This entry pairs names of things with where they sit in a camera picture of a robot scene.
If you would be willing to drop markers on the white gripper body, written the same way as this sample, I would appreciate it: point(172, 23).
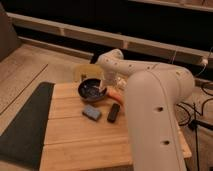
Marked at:
point(109, 79)

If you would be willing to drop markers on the dark ceramic bowl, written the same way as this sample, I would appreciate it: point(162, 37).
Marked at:
point(89, 90)

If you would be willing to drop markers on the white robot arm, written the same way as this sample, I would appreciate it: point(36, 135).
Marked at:
point(151, 92)

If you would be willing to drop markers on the orange carrot toy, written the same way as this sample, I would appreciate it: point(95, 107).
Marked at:
point(115, 95)

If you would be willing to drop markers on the yellow round plate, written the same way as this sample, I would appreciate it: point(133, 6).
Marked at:
point(86, 71)

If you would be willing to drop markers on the black rectangular remote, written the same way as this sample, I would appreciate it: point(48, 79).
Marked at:
point(112, 115)

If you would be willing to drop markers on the blue grey sponge block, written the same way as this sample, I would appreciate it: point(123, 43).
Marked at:
point(91, 112)

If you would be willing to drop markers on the dark floor mat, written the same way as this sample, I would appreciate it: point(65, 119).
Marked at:
point(22, 141)

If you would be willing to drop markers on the wooden shelf rail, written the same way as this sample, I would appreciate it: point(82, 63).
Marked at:
point(139, 45)

